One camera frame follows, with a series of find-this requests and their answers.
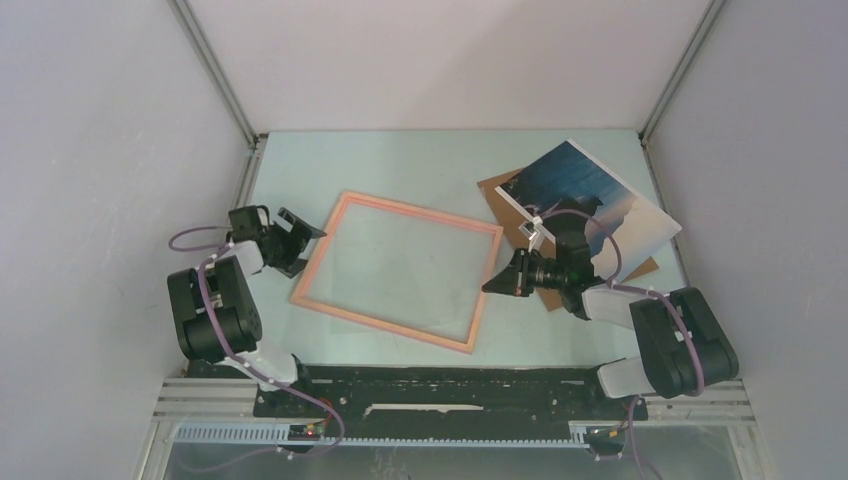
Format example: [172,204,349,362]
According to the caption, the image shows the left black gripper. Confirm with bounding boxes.
[262,210,325,279]

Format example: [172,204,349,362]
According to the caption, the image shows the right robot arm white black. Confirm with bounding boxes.
[482,207,740,418]

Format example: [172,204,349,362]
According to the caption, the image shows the left aluminium corner post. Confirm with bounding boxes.
[167,0,259,149]

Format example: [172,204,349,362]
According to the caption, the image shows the clear glass pane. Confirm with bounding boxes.
[308,204,500,343]

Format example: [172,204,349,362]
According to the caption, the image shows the orange wooden picture frame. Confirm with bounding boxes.
[290,191,503,354]

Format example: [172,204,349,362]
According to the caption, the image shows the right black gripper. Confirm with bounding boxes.
[482,248,567,297]

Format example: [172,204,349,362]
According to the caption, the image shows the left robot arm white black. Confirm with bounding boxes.
[166,205,326,417]

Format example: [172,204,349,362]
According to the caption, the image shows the brown backing board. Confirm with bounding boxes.
[477,169,660,312]

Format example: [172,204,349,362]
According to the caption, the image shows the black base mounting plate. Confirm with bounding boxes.
[294,365,631,441]

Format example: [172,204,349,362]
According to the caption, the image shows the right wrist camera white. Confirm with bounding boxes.
[519,216,544,244]

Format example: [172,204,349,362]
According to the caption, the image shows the landscape photo print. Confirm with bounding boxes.
[513,139,682,280]

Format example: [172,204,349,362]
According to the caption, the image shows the aluminium corner post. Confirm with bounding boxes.
[639,0,729,148]
[167,0,259,149]

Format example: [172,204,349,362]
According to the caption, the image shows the right aluminium corner post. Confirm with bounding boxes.
[639,0,729,148]

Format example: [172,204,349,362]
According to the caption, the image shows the grey cable duct strip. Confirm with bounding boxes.
[174,422,589,448]

